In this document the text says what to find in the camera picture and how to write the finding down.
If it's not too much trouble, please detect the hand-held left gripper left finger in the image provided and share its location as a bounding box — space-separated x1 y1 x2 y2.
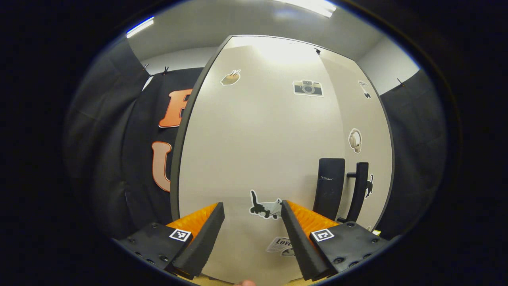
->
113 202 225 281

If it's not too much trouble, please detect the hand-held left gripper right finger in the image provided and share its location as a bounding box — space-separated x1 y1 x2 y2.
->
280 199 392 282

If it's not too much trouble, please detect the white and grey shoe cabinet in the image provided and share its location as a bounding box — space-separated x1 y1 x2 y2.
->
170 34 396 240

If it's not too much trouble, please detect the black backdrop cloth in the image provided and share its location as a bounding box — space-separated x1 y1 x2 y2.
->
63 38 153 239
121 67 204 235
379 70 450 239

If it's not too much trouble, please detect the ceiling light panel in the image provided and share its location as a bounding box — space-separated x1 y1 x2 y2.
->
274 0 337 19
126 16 155 39

